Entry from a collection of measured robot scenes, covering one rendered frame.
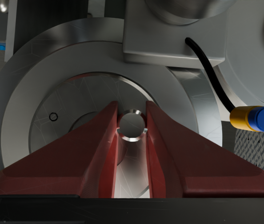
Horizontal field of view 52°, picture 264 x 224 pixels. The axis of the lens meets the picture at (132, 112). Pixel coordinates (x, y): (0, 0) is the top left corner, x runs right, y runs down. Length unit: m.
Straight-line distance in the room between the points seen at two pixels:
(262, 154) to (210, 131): 0.19
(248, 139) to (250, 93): 0.22
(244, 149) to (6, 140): 0.31
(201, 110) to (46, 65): 0.10
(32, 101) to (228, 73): 0.12
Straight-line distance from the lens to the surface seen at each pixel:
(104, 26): 0.17
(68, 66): 0.16
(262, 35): 0.19
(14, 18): 0.19
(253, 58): 0.18
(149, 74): 0.16
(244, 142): 0.41
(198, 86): 0.17
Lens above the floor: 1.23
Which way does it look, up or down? level
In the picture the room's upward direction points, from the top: 176 degrees counter-clockwise
